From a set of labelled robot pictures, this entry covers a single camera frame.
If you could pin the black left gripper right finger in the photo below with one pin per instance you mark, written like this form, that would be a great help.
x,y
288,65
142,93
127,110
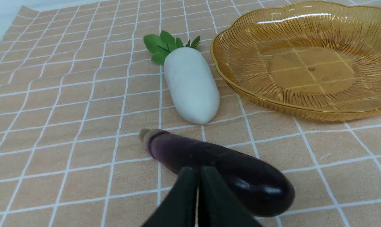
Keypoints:
x,y
218,207

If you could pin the amber glass plate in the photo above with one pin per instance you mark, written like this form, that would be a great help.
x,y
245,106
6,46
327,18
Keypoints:
x,y
317,60

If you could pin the dark purple eggplant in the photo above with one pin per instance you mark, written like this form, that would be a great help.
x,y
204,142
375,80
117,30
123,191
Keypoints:
x,y
262,188

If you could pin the white radish with leaves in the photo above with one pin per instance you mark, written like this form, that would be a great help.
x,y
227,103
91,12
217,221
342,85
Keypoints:
x,y
188,76

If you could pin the orange checkered tablecloth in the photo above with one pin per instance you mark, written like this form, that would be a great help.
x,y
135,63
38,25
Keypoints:
x,y
77,85

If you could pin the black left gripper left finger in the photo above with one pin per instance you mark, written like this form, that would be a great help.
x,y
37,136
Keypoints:
x,y
178,209

